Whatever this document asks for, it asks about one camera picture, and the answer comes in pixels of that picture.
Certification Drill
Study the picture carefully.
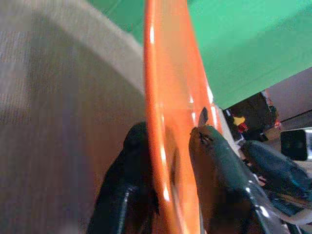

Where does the dark cluttered shelf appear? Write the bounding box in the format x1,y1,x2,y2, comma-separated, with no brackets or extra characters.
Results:
223,90,282,143

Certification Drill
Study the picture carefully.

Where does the orange glossy plate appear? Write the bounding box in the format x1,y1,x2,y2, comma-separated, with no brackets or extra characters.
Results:
142,0,224,234

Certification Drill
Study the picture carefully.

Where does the yellow and red toy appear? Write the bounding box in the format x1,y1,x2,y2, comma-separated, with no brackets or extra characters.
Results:
233,115,247,133

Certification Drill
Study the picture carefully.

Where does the beige woven fabric chair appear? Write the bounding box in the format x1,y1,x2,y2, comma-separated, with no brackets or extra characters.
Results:
0,0,148,234

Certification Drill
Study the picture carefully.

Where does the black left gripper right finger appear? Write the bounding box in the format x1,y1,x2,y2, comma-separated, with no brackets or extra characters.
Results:
188,106,290,234

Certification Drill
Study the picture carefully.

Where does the black square box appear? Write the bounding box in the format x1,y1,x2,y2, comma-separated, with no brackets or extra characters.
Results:
280,130,308,161

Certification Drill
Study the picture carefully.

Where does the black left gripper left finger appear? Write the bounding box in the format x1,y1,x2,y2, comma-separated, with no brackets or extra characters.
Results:
87,121,160,234

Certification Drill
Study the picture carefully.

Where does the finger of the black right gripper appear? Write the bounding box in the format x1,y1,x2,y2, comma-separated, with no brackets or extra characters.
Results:
241,140,312,210

